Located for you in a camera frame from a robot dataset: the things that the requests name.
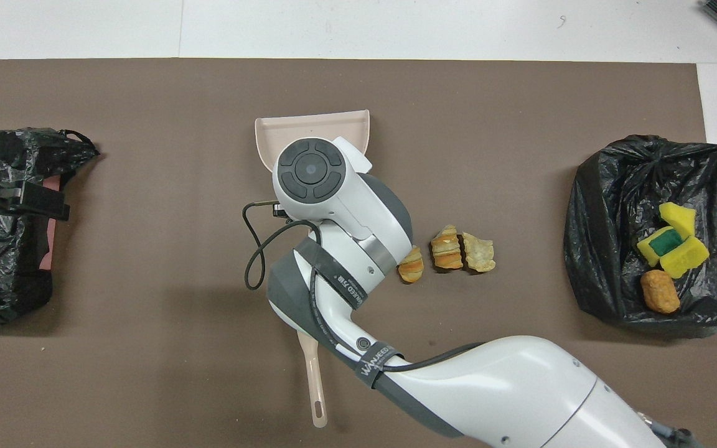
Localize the beige plastic dustpan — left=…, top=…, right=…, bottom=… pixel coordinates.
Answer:
left=255, top=110, right=371, bottom=429

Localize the small striped croissant piece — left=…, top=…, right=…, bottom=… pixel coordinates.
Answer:
left=397, top=246, right=425, bottom=284

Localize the large striped croissant piece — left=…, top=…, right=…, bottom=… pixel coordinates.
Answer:
left=430, top=225, right=464, bottom=271

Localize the pale bread piece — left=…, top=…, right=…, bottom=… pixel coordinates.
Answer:
left=462, top=231, right=497, bottom=274

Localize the green and yellow sponge piece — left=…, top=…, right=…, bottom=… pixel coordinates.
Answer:
left=637, top=226, right=684, bottom=267

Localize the brown cork-like nugget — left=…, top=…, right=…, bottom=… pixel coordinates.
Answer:
left=640, top=269, right=682, bottom=315

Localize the small yellow sponge piece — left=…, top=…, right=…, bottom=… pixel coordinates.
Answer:
left=658, top=202, right=696, bottom=238

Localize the large yellow sponge piece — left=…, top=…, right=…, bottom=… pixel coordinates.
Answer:
left=660, top=235, right=710, bottom=279

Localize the brown table mat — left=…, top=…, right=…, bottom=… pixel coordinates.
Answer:
left=0, top=58, right=717, bottom=448

